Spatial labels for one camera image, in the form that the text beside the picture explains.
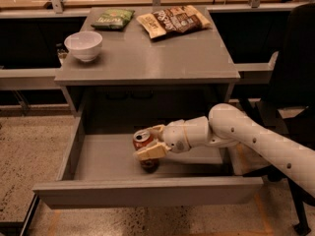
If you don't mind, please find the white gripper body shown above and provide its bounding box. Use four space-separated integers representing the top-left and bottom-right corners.
162 120 190 153

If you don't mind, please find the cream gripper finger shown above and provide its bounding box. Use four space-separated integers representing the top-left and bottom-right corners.
134 141 170 161
149 125 165 141

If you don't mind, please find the red coke can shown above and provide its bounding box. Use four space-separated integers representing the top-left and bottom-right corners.
133 130 159 173

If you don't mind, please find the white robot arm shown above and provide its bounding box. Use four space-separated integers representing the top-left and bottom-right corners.
133 103 315 196

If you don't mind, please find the open grey top drawer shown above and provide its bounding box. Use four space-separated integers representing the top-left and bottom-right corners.
33 117 263 208

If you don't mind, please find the grey cabinet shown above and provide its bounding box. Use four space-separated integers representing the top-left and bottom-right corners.
55 20 240 135

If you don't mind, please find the white bowl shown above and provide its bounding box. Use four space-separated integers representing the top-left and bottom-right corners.
64 30 102 62

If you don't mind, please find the brown and white chip bag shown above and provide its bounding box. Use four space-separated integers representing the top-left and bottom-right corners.
137 5 212 39

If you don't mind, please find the black office chair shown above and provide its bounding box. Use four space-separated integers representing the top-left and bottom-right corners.
233 2 315 236

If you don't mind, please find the green chip bag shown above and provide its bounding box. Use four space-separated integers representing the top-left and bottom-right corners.
92 9 135 30

